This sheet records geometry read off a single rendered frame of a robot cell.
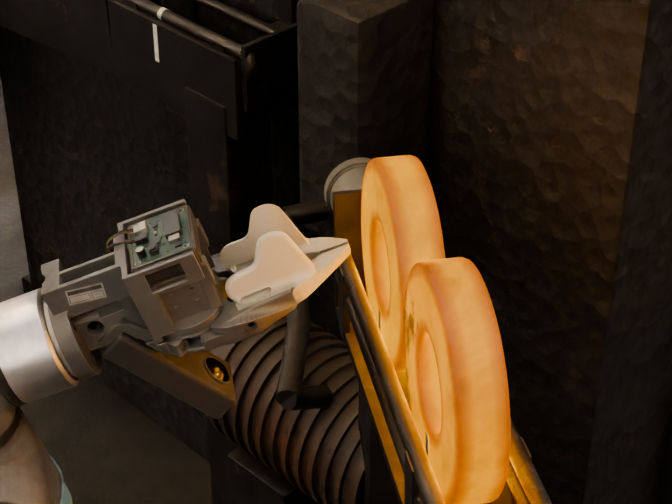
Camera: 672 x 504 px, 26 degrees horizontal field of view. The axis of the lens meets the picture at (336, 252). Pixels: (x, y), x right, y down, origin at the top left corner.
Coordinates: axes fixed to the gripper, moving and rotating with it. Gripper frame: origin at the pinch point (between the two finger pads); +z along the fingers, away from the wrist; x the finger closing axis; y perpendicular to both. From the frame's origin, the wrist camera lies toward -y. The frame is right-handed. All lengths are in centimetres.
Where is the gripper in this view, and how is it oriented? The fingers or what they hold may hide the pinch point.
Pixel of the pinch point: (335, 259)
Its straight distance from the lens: 105.2
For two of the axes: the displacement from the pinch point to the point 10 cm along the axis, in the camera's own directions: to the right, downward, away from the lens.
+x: -1.7, -5.6, 8.1
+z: 9.4, -3.4, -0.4
